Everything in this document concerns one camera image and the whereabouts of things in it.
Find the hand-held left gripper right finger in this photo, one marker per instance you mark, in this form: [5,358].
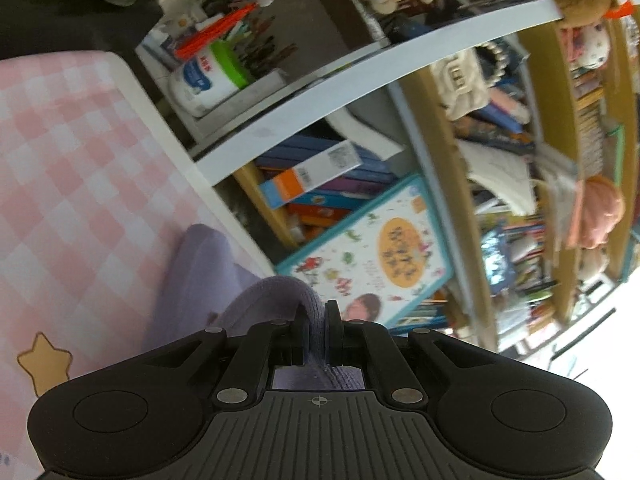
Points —
[334,332]

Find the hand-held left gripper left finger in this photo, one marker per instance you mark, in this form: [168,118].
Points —
[299,332]

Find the lavender knit garment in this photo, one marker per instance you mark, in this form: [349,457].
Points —
[200,280]

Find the teal-bordered picture book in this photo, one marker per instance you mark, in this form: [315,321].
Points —
[370,255]

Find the stack of blue books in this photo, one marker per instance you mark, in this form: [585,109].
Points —
[365,170]

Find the white and orange box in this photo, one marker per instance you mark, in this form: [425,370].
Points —
[320,167]

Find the open white book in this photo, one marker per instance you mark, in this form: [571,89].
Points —
[500,175]

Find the white wooden shelf unit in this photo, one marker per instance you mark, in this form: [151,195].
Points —
[350,90]

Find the white tub with green lid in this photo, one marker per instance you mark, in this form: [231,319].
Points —
[200,85]

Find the pink checkered blanket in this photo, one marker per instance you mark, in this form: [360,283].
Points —
[75,185]

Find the cream quilted handbag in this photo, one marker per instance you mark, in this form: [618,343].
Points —
[457,82]

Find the pink knitted hat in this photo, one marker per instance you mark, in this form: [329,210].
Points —
[597,210]

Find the holder full of pens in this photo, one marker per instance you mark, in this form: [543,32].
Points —
[255,40]

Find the red tassel ornament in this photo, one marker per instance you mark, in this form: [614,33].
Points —
[210,35]

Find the white spotted plush doll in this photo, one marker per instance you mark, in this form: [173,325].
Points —
[590,45]

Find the dark cloth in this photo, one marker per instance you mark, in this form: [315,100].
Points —
[60,15]

